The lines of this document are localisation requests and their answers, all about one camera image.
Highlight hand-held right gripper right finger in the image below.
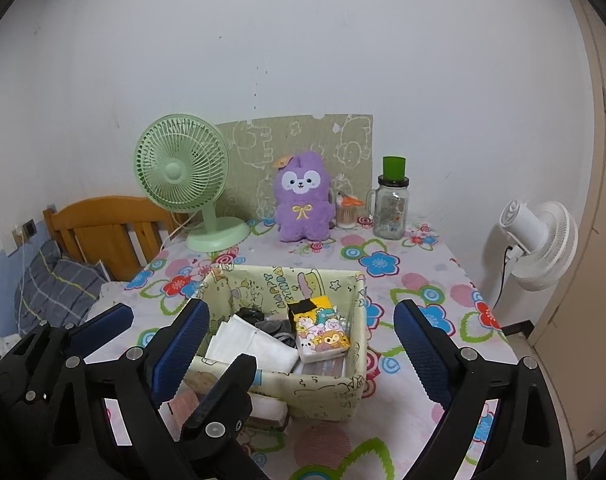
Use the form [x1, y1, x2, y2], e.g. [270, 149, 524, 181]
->
[394, 299, 571, 480]

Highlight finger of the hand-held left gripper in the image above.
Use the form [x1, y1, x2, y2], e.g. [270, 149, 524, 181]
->
[0, 303, 134, 403]
[180, 353, 258, 456]

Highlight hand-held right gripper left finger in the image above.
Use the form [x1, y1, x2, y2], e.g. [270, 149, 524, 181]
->
[48, 298, 211, 480]

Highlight black soft cloth item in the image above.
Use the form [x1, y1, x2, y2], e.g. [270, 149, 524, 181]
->
[233, 308, 268, 328]

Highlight yellow printed fabric storage box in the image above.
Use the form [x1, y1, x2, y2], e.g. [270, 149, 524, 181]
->
[188, 263, 368, 420]

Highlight cartoon printed tissue pack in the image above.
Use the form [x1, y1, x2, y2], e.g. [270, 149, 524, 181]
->
[287, 296, 351, 363]

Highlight white and pink sponge block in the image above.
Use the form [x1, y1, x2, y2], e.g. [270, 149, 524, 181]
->
[245, 392, 290, 431]

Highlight white paper packet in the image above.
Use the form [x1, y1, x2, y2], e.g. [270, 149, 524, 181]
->
[205, 317, 300, 373]

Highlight grey plaid pillow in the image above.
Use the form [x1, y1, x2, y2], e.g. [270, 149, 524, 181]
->
[14, 240, 111, 333]

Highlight floral tablecloth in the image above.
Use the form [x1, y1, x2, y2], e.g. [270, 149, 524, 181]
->
[83, 215, 514, 480]

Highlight pink striped packet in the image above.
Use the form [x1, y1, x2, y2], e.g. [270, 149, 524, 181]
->
[300, 355, 346, 377]

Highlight wooden bed headboard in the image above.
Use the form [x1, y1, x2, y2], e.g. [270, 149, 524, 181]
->
[43, 196, 188, 282]

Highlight glass jar with green top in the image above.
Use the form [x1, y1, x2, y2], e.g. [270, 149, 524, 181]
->
[365, 156, 411, 241]

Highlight clear cotton swab container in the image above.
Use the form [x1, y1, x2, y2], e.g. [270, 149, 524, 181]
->
[335, 193, 364, 231]

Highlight white standing fan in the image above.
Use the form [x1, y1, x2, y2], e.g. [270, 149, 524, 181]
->
[498, 200, 580, 292]

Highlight green desk fan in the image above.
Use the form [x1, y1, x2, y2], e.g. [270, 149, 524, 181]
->
[135, 113, 251, 252]

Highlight purple plush toy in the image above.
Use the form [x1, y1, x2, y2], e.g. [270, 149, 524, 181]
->
[274, 150, 336, 243]

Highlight beige wooden door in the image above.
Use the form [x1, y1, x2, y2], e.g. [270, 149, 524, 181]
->
[528, 0, 606, 466]

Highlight green cartoon printed board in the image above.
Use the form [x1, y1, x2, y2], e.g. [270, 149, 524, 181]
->
[215, 112, 374, 223]

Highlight green fan white cable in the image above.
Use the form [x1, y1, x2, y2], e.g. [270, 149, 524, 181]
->
[158, 212, 201, 256]

